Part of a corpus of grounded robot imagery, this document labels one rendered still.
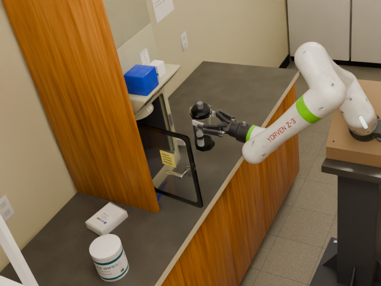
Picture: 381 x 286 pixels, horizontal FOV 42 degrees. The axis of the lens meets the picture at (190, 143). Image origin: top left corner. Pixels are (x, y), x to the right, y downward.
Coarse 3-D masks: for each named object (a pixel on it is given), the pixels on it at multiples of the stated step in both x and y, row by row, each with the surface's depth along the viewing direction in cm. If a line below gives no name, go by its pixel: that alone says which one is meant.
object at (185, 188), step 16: (144, 128) 215; (144, 144) 222; (160, 144) 214; (176, 144) 208; (160, 160) 221; (176, 160) 214; (192, 160) 208; (160, 176) 229; (192, 176) 214; (160, 192) 236; (176, 192) 228; (192, 192) 221
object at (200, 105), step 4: (196, 104) 237; (200, 104) 232; (204, 104) 236; (192, 108) 235; (196, 108) 235; (200, 108) 234; (204, 108) 234; (208, 108) 234; (192, 112) 234; (196, 112) 233; (200, 112) 233; (204, 112) 233; (208, 112) 234
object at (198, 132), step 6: (210, 108) 236; (192, 114) 234; (198, 120) 235; (204, 120) 235; (210, 120) 238; (198, 132) 240; (198, 138) 243; (204, 138) 242; (210, 138) 244; (198, 144) 246; (204, 144) 245; (210, 144) 247
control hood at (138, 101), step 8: (168, 64) 229; (168, 72) 223; (176, 72) 230; (160, 80) 218; (168, 80) 225; (136, 96) 210; (144, 96) 209; (136, 104) 209; (144, 104) 212; (136, 112) 212
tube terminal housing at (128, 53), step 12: (132, 36) 211; (144, 36) 218; (120, 48) 205; (132, 48) 212; (144, 48) 220; (120, 60) 206; (132, 60) 214; (156, 96) 235; (144, 108) 227; (168, 108) 246; (168, 120) 252
